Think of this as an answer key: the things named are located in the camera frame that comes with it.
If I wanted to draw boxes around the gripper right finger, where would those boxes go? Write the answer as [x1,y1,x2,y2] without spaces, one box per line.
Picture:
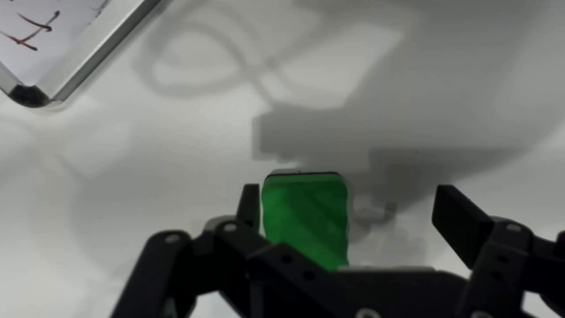
[432,185,565,318]

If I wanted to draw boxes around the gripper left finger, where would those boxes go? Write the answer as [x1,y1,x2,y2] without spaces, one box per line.
[110,183,349,318]

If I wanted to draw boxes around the green whiteboard duster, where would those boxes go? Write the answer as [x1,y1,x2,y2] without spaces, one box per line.
[261,172,350,272]

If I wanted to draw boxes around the whiteboard with silver frame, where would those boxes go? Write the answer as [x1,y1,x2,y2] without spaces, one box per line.
[0,0,162,108]

